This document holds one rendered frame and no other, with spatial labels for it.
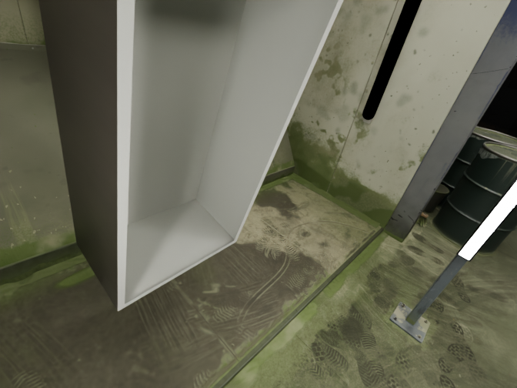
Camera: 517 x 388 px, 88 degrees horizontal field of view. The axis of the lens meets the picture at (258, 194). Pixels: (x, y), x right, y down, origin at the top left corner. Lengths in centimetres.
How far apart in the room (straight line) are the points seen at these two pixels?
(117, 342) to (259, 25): 149
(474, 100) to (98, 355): 262
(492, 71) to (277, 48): 166
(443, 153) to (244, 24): 180
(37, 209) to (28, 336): 63
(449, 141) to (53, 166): 260
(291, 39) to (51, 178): 148
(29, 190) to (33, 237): 25
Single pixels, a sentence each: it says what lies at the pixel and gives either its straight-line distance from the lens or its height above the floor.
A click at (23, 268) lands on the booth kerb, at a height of 12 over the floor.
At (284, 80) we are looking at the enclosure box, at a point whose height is 127.
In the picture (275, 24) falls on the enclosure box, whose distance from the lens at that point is 104.
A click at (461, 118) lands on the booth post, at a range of 241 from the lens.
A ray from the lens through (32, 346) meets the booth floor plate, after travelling 170.
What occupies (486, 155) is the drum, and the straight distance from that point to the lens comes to 301.
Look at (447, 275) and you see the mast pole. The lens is 184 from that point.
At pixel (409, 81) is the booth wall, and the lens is 247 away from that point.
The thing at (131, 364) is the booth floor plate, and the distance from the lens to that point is 154.
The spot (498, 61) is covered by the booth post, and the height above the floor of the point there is 148.
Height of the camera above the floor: 141
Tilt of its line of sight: 32 degrees down
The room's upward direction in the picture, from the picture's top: 12 degrees clockwise
